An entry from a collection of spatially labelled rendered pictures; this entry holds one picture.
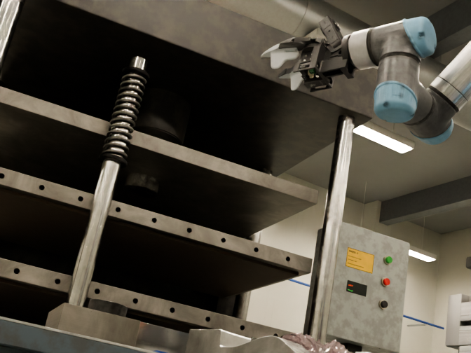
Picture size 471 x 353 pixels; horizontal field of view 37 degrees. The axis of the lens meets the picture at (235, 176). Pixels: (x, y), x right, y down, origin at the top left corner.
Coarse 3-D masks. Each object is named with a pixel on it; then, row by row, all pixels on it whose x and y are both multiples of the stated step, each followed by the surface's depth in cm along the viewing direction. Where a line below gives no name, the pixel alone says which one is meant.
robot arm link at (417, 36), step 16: (368, 32) 132; (384, 32) 129; (400, 32) 127; (416, 32) 125; (432, 32) 128; (368, 48) 131; (384, 48) 128; (400, 48) 126; (416, 48) 126; (432, 48) 127
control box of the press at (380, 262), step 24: (360, 240) 245; (384, 240) 249; (336, 264) 239; (360, 264) 243; (384, 264) 246; (312, 288) 248; (336, 288) 236; (360, 288) 240; (384, 288) 244; (336, 312) 234; (360, 312) 237; (384, 312) 241; (336, 336) 232; (360, 336) 235; (384, 336) 239
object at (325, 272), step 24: (24, 0) 209; (0, 24) 202; (0, 48) 200; (0, 72) 201; (336, 144) 239; (264, 168) 302; (336, 168) 235; (336, 192) 232; (336, 216) 229; (336, 240) 226; (240, 312) 280; (312, 312) 219; (312, 336) 215
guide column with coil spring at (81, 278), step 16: (144, 64) 220; (128, 96) 214; (112, 128) 212; (112, 160) 207; (112, 176) 205; (96, 192) 204; (112, 192) 205; (96, 208) 201; (96, 224) 200; (96, 240) 198; (80, 256) 196; (96, 256) 198; (80, 272) 194; (80, 288) 193; (80, 304) 192
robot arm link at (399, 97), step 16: (384, 64) 126; (400, 64) 125; (416, 64) 126; (384, 80) 125; (400, 80) 123; (416, 80) 125; (384, 96) 123; (400, 96) 122; (416, 96) 125; (384, 112) 125; (400, 112) 124; (416, 112) 128
